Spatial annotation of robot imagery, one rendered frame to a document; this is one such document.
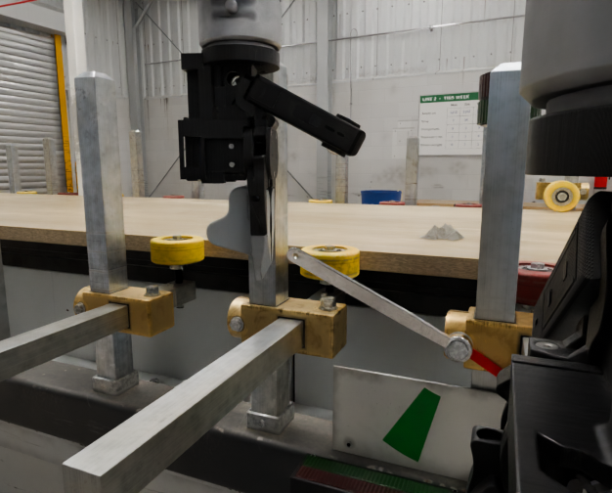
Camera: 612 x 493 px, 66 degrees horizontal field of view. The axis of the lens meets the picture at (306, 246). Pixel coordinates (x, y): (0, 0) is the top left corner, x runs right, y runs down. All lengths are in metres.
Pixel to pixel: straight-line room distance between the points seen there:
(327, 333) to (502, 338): 0.18
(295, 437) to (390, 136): 7.50
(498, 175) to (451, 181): 7.26
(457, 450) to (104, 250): 0.49
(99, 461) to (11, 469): 1.21
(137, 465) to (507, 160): 0.38
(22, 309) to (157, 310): 0.60
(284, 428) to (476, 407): 0.23
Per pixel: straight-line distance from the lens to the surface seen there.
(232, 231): 0.45
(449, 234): 0.80
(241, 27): 0.44
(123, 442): 0.34
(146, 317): 0.65
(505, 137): 0.47
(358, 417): 0.55
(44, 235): 1.02
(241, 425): 0.63
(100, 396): 0.75
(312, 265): 0.45
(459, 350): 0.47
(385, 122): 8.01
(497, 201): 0.47
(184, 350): 0.93
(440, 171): 7.75
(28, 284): 1.19
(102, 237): 0.68
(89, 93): 0.69
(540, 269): 0.57
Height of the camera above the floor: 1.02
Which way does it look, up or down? 10 degrees down
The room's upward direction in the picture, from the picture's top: straight up
